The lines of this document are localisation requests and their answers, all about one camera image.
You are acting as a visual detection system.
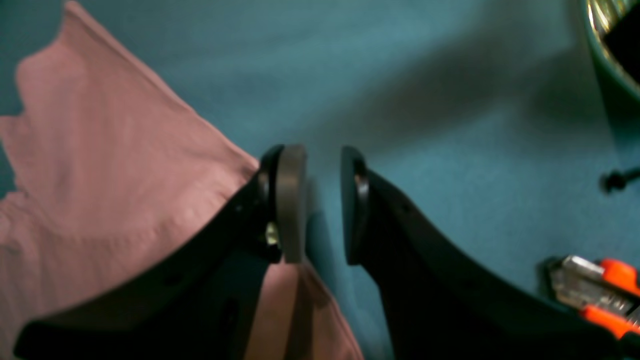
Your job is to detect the orange utility knife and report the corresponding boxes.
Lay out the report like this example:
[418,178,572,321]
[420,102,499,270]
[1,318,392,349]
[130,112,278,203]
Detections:
[545,255,640,340]

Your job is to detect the pink T-shirt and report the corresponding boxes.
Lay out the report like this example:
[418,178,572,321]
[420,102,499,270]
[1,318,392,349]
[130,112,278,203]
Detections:
[1,1,362,360]

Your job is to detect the teal table cloth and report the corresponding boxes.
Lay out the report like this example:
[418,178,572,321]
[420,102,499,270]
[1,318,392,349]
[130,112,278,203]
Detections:
[1,0,639,360]

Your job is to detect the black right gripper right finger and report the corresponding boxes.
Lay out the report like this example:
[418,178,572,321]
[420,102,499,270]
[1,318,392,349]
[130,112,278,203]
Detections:
[341,146,639,360]

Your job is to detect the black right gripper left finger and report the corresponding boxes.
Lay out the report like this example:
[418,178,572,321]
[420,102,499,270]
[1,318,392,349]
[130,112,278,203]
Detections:
[13,145,307,360]

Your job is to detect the glass jar with black item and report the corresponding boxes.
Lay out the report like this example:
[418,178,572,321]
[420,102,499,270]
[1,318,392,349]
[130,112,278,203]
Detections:
[582,0,640,101]

